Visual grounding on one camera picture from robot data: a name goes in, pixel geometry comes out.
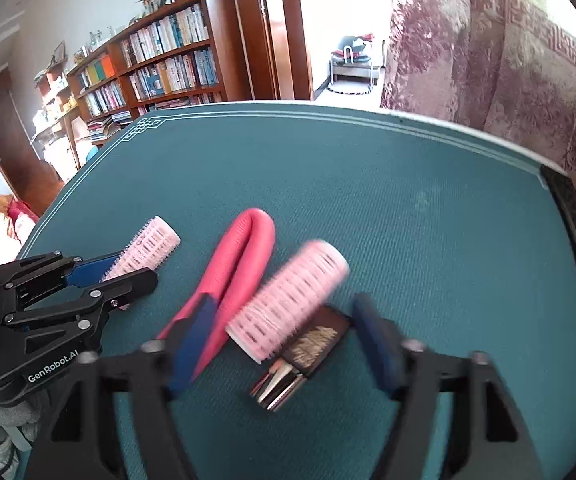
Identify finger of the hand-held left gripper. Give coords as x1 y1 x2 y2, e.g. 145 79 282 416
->
0 252 121 297
5 267 159 335

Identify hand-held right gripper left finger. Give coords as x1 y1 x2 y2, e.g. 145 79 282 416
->
25 297 219 480

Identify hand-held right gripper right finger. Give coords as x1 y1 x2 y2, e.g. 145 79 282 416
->
352 292 549 480

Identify pink velcro hair roller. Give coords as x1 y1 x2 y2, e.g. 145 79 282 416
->
102 216 181 283
225 240 351 365

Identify black gold lipstick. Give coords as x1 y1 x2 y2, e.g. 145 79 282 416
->
249 305 351 413

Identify bent pink foam curler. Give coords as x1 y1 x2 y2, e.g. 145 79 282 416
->
157 207 276 381

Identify teal table mat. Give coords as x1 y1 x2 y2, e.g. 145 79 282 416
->
18 101 576 480

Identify brown wooden door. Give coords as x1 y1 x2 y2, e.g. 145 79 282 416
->
0 65 63 216

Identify rows of books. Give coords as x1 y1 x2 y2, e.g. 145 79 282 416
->
75 5 221 136

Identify black phone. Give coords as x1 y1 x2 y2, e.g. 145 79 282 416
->
540 165 576 283

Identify wooden bookshelf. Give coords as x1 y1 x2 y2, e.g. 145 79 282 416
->
68 0 253 141

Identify metal chair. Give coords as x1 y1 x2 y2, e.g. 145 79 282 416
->
329 35 386 96

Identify patterned curtain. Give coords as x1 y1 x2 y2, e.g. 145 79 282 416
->
380 0 576 196

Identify wooden door frame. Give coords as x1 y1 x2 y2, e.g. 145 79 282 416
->
235 0 313 103

